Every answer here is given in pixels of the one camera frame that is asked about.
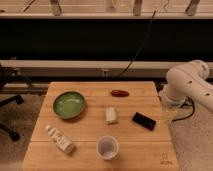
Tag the red pepper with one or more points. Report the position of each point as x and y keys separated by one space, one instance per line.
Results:
x=119 y=93

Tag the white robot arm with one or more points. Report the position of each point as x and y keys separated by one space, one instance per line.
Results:
x=187 y=80

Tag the green ceramic bowl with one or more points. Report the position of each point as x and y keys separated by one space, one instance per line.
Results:
x=69 y=105

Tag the white rectangular block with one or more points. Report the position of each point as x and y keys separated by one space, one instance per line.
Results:
x=111 y=116

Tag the black rectangular box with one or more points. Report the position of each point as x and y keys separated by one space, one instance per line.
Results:
x=144 y=121

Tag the clear plastic cup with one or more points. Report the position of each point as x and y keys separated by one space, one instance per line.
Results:
x=107 y=147

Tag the white plastic bottle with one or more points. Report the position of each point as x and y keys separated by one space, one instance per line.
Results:
x=60 y=140

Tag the black office chair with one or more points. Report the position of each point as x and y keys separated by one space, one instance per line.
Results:
x=14 y=136

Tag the wall power outlet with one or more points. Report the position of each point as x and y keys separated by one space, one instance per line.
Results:
x=105 y=72

